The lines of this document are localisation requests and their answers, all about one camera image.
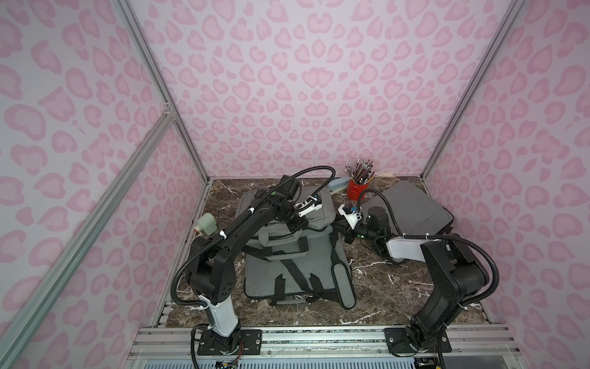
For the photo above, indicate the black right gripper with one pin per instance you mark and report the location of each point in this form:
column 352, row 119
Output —
column 344, row 226

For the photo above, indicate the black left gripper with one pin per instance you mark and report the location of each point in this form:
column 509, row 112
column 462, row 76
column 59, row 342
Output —
column 292, row 217

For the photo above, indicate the grey zippered laptop bag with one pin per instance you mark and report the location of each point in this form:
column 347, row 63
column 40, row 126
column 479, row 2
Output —
column 275, row 242

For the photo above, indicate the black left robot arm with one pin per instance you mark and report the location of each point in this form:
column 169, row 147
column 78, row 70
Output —
column 207, row 279

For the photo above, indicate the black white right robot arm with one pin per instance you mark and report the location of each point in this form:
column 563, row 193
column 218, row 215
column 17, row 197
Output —
column 457, row 267

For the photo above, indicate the dark grey laptop case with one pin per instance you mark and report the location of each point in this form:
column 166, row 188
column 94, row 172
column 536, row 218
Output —
column 415, row 213

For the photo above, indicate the flat grey laptop sleeve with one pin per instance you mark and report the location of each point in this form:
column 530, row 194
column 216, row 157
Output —
column 323, row 273

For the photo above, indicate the red pencil cup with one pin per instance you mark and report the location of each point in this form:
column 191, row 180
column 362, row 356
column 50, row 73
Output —
column 354, row 190

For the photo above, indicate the bundle of coloured pencils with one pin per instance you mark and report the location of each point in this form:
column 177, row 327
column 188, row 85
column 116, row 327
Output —
column 361, row 172

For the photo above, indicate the pale green tape dispenser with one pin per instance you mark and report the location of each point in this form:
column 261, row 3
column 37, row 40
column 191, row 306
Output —
column 206, row 225

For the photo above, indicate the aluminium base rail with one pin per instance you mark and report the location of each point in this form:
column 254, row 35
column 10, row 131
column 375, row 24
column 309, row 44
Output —
column 472, row 346

